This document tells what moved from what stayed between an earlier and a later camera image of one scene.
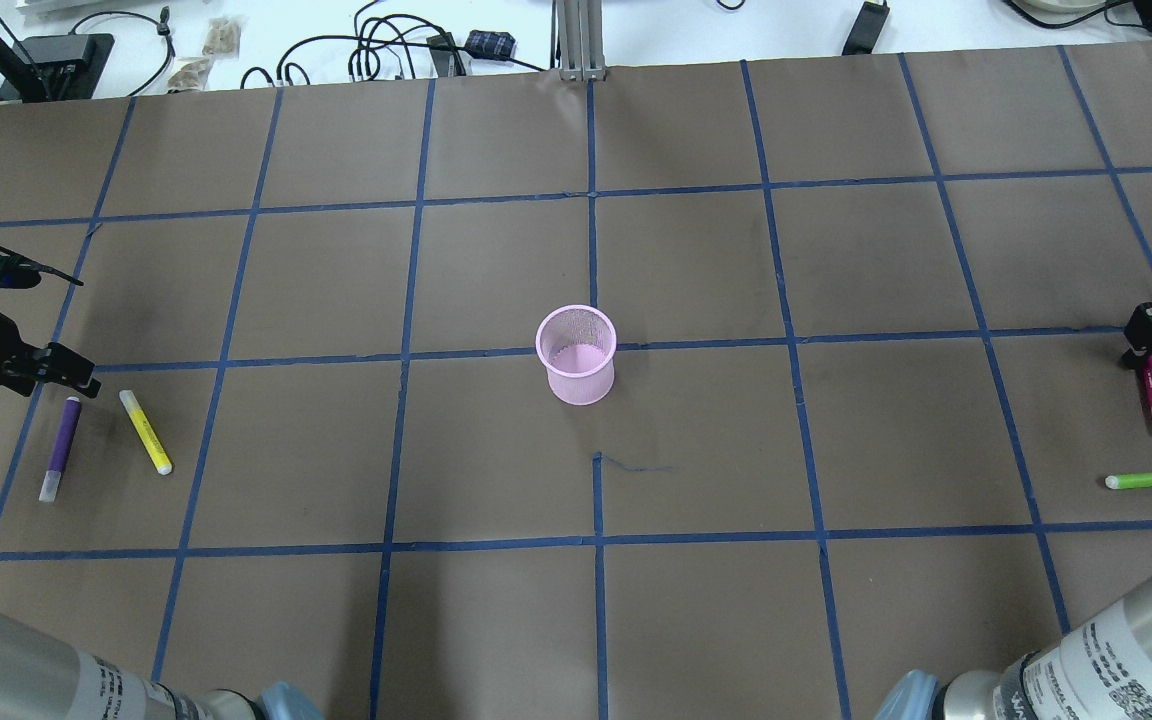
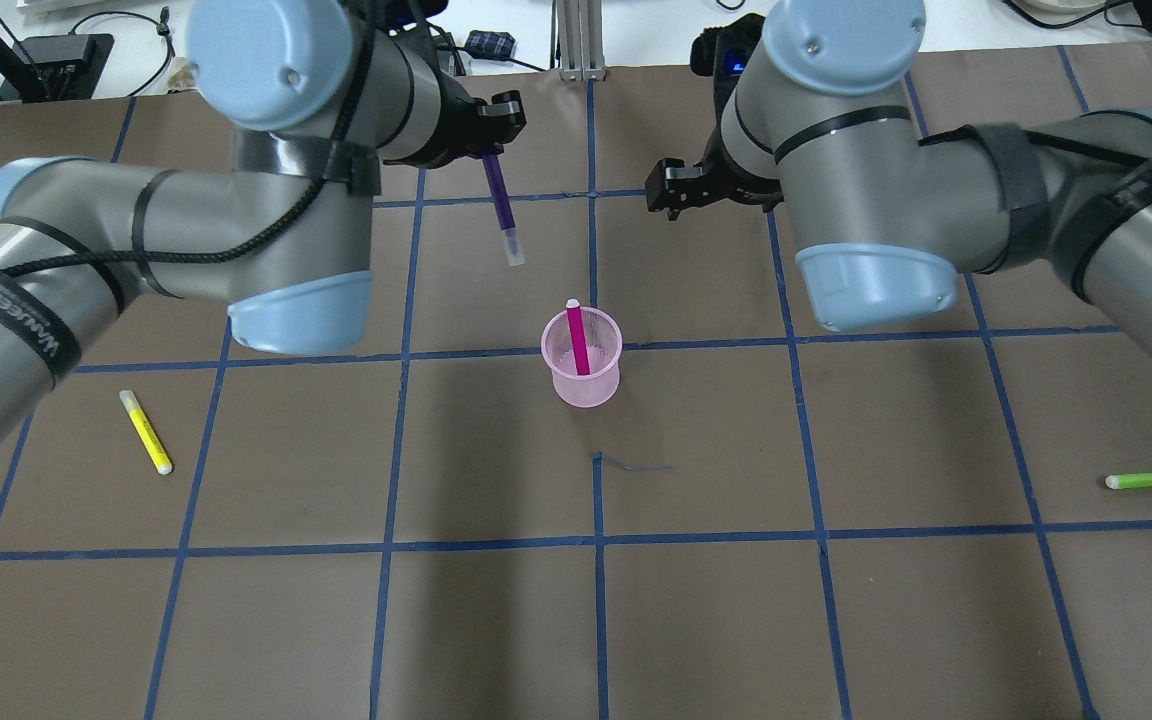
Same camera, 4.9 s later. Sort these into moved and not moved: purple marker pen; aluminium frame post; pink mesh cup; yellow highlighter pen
Moved: purple marker pen
Not moved: yellow highlighter pen; pink mesh cup; aluminium frame post
